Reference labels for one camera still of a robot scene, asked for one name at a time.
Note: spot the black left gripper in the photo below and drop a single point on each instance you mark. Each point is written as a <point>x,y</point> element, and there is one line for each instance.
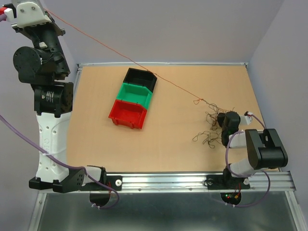
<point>24,30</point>

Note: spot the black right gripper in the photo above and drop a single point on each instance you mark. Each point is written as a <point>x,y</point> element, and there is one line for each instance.
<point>220,116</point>

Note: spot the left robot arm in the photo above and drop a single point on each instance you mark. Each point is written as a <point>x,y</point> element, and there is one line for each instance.
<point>44,67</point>

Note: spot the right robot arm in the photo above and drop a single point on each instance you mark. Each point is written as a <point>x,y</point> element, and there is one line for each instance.
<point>264,147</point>

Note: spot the black plastic bin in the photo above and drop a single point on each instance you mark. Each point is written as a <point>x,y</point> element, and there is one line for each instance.
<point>141,78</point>

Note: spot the green plastic bin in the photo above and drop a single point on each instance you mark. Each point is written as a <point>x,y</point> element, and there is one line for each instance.
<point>135,94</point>

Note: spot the red plastic bin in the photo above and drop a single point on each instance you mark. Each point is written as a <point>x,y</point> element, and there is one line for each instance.
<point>128,114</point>

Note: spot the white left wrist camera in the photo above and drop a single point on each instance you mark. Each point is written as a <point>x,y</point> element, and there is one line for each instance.
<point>24,13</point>

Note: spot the aluminium mounting rail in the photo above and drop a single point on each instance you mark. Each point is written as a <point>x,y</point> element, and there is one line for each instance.
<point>198,182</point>

